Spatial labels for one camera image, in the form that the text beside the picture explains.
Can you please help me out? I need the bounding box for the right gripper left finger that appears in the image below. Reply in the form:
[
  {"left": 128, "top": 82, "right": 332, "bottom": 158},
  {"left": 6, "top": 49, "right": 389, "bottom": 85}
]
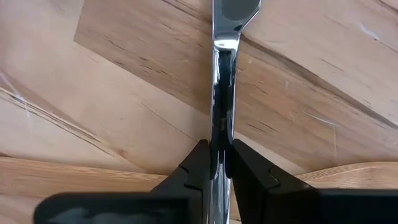
[{"left": 33, "top": 139, "right": 213, "bottom": 224}]

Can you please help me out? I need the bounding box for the steel table knife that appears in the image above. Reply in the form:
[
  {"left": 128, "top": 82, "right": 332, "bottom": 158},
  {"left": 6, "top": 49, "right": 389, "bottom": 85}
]
[{"left": 207, "top": 0, "right": 262, "bottom": 224}]

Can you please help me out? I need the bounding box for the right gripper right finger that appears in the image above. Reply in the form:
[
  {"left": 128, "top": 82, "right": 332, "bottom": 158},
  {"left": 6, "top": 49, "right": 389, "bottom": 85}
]
[{"left": 231, "top": 139, "right": 398, "bottom": 224}]

